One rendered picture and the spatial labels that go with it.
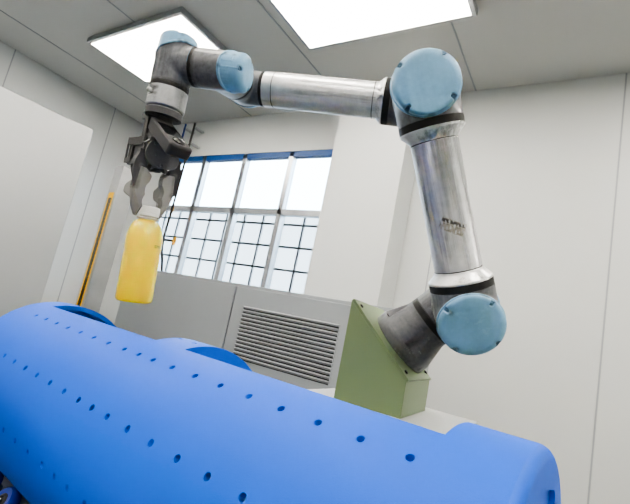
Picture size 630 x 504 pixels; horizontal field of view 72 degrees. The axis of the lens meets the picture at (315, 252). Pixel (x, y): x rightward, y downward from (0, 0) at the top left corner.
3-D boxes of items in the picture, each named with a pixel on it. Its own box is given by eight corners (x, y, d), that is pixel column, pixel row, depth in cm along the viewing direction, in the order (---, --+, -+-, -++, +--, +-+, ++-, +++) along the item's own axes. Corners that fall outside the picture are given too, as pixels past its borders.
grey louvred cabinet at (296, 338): (136, 458, 340) (182, 279, 364) (393, 598, 225) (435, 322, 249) (69, 470, 295) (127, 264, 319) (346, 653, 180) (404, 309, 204)
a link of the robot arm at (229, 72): (262, 64, 90) (213, 58, 92) (243, 45, 80) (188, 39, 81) (257, 103, 92) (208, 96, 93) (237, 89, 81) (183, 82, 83)
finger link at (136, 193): (123, 213, 86) (140, 171, 87) (138, 215, 82) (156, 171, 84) (109, 207, 84) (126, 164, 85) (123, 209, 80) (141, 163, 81)
